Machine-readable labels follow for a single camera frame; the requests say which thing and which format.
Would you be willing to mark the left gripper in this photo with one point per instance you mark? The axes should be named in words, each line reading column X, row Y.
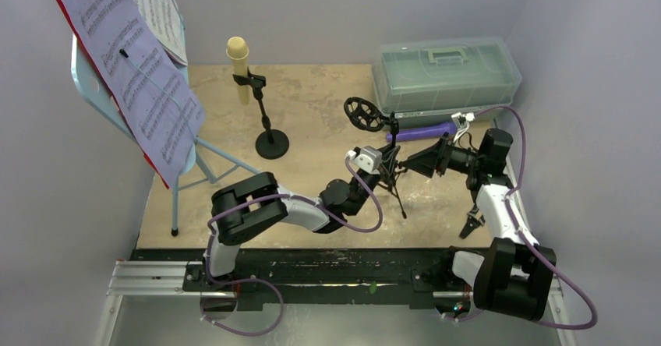
column 376, row 175

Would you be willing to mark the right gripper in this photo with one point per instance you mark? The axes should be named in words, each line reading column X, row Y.
column 441, row 154

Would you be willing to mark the purple microphone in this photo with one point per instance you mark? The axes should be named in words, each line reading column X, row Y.
column 428, row 132

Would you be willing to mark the black tripod microphone stand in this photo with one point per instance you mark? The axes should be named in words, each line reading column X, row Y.
column 366, row 116

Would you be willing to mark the light blue music stand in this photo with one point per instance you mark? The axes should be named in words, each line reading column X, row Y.
column 160, row 120

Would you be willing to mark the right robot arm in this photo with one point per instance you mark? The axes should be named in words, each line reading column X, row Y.
column 510, row 278

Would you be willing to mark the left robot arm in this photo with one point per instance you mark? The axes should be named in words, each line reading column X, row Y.
column 246, row 209

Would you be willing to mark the translucent green storage box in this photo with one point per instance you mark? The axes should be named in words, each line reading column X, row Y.
column 424, row 83

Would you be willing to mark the black pliers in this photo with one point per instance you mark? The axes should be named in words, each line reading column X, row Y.
column 474, row 220

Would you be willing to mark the black round-base clamp stand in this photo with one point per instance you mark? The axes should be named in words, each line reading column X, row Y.
column 272, row 143

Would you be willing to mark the white sheet music page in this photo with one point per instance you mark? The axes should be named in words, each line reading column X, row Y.
column 165, row 21

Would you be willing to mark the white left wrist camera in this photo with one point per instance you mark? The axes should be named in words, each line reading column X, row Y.
column 367, row 159

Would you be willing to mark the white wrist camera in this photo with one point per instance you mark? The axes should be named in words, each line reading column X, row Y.
column 462, row 123
column 367, row 159

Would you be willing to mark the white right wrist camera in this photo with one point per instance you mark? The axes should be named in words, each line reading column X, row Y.
column 462, row 123

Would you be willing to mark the black mounting rail base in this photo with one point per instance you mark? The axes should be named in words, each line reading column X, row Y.
column 419, row 278

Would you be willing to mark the cream recorder flute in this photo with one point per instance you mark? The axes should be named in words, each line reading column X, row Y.
column 238, row 52

